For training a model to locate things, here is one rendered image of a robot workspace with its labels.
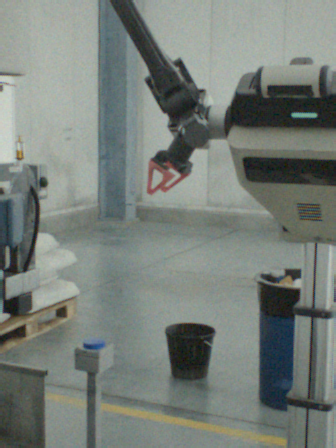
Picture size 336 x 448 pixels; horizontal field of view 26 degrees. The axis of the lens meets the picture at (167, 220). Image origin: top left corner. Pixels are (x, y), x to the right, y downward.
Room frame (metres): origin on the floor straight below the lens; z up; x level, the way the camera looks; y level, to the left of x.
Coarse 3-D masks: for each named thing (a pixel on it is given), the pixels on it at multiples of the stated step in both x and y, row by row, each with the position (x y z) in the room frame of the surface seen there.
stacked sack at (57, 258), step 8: (56, 248) 5.28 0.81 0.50; (40, 256) 4.98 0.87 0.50; (48, 256) 5.00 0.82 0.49; (56, 256) 5.04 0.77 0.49; (64, 256) 5.11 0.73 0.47; (72, 256) 5.21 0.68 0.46; (40, 264) 4.82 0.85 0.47; (48, 264) 4.89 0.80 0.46; (56, 264) 5.00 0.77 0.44; (64, 264) 5.09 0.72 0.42; (40, 272) 4.80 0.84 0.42; (48, 272) 4.92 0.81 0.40
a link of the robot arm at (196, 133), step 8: (192, 88) 1.68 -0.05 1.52; (200, 104) 1.68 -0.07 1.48; (168, 112) 1.68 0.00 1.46; (184, 112) 1.69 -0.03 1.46; (192, 112) 1.64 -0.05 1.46; (176, 120) 1.66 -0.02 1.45; (184, 120) 1.62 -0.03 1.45; (192, 120) 1.61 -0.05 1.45; (200, 120) 1.65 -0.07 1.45; (184, 128) 1.61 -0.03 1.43; (192, 128) 1.61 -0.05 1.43; (200, 128) 1.61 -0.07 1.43; (184, 136) 1.61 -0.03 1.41; (192, 136) 1.61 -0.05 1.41; (200, 136) 1.61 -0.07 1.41; (208, 136) 1.61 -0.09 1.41; (192, 144) 1.62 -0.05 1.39; (200, 144) 1.62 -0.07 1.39
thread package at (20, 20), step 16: (0, 0) 1.42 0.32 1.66; (16, 0) 1.44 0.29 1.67; (0, 16) 1.41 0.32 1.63; (16, 16) 1.44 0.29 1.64; (0, 32) 1.41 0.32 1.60; (16, 32) 1.44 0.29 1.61; (0, 48) 1.41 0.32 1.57; (16, 48) 1.44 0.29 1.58; (0, 64) 1.41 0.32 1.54; (16, 64) 1.44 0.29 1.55
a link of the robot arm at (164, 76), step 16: (112, 0) 1.62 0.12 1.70; (128, 0) 1.62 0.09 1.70; (128, 16) 1.62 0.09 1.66; (128, 32) 1.63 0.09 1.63; (144, 32) 1.63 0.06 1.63; (144, 48) 1.64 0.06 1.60; (160, 48) 1.65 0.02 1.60; (160, 64) 1.65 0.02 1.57; (160, 80) 1.66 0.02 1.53; (176, 80) 1.66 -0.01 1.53; (160, 96) 1.66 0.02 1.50; (176, 96) 1.67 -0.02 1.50; (192, 96) 1.67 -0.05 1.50; (176, 112) 1.68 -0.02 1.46
